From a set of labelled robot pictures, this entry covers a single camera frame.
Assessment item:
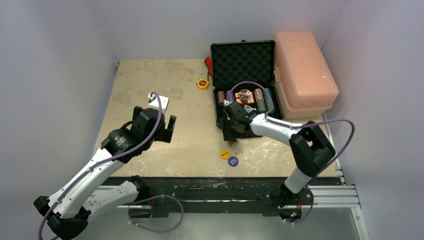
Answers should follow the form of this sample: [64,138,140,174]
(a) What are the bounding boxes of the blue small blind button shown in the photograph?
[227,156,239,167]

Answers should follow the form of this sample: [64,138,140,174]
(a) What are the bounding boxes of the green poker chip roll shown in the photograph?
[263,88,272,101]

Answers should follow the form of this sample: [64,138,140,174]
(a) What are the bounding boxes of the pink poker chip roll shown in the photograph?
[253,88,265,103]

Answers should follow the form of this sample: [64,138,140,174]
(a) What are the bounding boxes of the dark green chip roll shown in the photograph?
[265,98,275,113]

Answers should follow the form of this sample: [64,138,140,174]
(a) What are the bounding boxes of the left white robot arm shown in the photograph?
[33,103,176,240]

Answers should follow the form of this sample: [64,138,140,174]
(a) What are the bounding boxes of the red handled tool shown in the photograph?
[204,56,213,77]

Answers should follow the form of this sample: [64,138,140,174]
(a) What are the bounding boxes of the blue card deck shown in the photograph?
[244,105,257,113]

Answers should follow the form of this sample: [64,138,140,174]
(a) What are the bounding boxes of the clear round dealer button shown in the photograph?
[238,89,251,101]

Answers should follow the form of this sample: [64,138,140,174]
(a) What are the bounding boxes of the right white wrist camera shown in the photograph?
[223,99,233,107]

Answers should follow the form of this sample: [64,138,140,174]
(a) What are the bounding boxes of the brown poker chip roll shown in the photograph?
[217,91,226,107]

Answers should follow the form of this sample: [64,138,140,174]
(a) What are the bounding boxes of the red black chip roll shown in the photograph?
[227,139,238,147]

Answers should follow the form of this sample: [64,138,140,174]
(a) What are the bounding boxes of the yellow big blind button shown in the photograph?
[219,149,231,160]

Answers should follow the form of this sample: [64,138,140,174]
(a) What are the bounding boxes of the black poker case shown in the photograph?
[210,40,283,129]

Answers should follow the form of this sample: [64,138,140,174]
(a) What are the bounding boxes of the purple poker chip roll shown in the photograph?
[225,90,234,102]

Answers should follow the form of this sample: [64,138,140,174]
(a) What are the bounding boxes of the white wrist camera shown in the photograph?
[223,99,233,107]
[147,92,170,115]

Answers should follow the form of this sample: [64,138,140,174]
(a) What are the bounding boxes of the black table rail frame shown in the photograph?
[67,176,362,220]

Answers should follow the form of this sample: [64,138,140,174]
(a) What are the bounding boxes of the yellow tape measure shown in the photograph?
[196,78,210,90]

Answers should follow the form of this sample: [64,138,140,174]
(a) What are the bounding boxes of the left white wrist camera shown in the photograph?
[147,92,170,115]

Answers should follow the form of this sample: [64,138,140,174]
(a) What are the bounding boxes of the pink plastic storage box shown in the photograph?
[274,31,339,120]

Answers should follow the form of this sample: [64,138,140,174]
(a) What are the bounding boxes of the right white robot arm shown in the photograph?
[223,101,336,205]

